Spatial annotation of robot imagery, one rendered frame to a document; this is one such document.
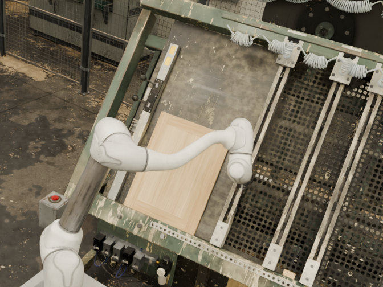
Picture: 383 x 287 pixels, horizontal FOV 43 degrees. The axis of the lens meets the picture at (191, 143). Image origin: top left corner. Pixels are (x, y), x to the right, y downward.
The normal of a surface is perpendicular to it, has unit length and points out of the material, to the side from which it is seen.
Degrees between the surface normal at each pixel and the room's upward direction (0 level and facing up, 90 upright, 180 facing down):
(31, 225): 0
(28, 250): 0
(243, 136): 51
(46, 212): 90
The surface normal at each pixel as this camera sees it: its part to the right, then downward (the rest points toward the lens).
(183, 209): -0.25, -0.18
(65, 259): 0.25, -0.81
